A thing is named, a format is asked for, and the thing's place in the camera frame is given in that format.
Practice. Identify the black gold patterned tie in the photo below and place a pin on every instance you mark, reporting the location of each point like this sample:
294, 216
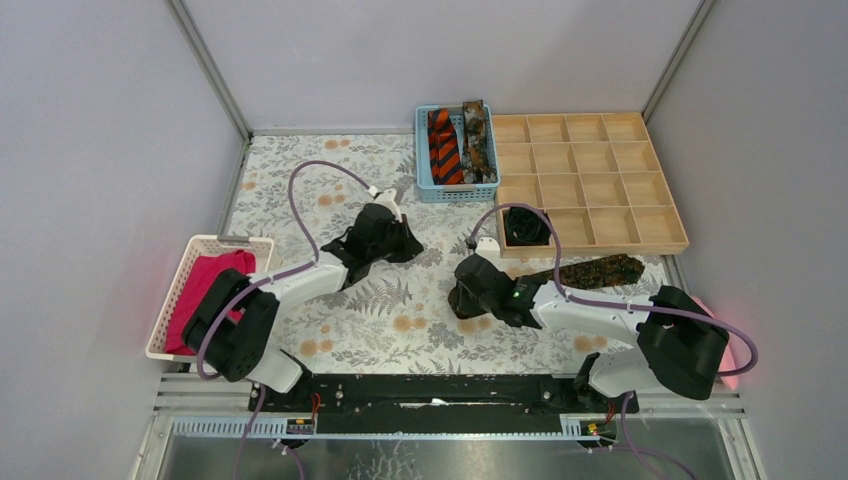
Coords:
610, 271

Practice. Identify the floral patterned tablecloth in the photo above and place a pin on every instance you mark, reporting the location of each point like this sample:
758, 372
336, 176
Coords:
303, 191

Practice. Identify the brown camouflage tie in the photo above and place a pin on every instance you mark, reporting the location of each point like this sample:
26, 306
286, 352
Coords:
477, 167

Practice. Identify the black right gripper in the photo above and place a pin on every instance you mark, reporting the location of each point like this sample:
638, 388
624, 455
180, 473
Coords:
461, 302

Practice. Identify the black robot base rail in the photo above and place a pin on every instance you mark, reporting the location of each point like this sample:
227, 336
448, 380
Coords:
349, 404

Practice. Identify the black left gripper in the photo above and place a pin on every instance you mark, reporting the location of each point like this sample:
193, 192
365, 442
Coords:
395, 234

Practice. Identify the orange navy striped tie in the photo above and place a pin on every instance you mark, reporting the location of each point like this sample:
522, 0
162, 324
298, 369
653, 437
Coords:
444, 149

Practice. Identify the red cloth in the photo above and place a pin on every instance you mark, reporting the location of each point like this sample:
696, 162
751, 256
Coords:
201, 276

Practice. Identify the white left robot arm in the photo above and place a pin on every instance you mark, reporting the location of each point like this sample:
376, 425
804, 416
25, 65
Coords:
230, 328

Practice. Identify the wooden compartment tray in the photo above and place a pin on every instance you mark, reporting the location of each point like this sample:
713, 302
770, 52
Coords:
596, 176

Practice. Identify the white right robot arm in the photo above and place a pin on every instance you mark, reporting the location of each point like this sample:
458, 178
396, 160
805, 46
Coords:
670, 341

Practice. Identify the white plastic basket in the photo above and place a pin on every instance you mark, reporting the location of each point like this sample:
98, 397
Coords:
200, 246

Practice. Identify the blue plastic basket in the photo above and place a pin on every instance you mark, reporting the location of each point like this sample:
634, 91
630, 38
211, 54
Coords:
467, 192

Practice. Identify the dark green rolled tie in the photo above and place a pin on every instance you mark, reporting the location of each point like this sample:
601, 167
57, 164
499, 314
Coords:
522, 227

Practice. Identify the pink cloth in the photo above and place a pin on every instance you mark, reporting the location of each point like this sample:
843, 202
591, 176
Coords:
727, 362

